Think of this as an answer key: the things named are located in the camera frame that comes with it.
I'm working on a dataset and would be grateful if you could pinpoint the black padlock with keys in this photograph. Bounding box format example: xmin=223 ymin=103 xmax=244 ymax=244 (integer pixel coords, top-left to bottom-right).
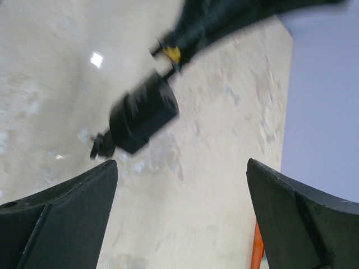
xmin=90 ymin=47 xmax=181 ymax=159

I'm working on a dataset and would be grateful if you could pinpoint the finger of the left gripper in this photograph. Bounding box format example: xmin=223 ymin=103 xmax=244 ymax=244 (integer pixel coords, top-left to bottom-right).
xmin=165 ymin=0 xmax=343 ymax=64

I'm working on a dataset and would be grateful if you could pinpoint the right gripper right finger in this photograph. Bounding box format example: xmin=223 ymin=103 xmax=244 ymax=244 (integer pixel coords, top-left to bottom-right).
xmin=246 ymin=159 xmax=358 ymax=269

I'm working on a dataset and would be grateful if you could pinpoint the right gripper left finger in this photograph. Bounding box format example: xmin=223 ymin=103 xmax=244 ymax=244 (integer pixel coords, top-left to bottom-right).
xmin=1 ymin=160 xmax=118 ymax=269

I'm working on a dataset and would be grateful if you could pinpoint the orange box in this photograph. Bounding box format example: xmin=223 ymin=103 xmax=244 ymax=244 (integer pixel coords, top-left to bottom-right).
xmin=250 ymin=222 xmax=264 ymax=269

